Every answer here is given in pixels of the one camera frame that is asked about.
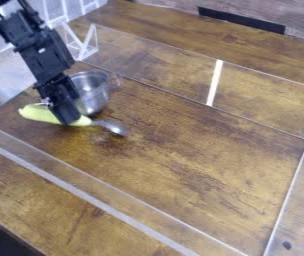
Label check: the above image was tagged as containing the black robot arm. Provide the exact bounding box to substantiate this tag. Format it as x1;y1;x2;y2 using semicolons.
0;0;82;125

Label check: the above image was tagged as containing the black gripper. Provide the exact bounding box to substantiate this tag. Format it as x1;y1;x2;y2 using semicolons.
15;29;82;125

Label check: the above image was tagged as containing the small stainless steel pot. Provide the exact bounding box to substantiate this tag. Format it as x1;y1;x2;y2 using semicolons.
71;70;122;116

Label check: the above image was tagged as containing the clear acrylic back barrier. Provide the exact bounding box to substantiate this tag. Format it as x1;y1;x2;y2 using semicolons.
83;27;304;138

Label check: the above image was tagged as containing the clear acrylic corner bracket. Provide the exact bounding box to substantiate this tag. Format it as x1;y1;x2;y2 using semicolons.
56;23;99;61

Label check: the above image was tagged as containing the black wall slot strip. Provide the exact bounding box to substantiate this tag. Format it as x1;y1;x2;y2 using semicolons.
198;7;286;34

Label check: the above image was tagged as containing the clear acrylic front barrier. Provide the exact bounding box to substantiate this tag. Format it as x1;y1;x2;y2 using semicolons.
0;130;249;256

